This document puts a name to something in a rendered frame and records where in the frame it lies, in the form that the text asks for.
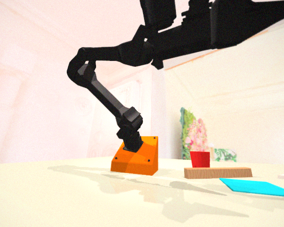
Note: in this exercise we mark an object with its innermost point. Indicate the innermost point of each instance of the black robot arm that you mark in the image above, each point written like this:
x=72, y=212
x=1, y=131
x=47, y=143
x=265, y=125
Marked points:
x=158, y=15

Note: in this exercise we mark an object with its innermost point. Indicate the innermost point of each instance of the red cup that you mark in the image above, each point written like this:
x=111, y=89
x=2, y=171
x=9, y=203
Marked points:
x=200, y=159

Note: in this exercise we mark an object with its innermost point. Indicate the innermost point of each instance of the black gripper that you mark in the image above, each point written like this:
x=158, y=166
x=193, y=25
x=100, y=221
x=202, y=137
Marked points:
x=229, y=23

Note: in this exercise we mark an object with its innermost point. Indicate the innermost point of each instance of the brown wooden bar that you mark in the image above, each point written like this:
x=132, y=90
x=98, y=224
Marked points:
x=216, y=173

